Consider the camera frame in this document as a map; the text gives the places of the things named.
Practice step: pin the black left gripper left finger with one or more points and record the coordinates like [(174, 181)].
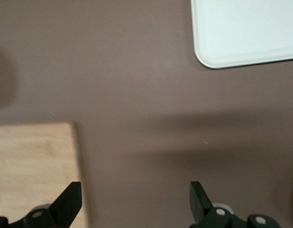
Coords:
[(65, 206)]

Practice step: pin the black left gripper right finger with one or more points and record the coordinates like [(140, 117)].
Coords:
[(201, 209)]

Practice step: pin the wooden cutting board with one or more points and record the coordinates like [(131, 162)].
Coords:
[(34, 166)]

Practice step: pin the cream bear print tray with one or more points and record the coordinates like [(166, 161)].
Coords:
[(246, 31)]

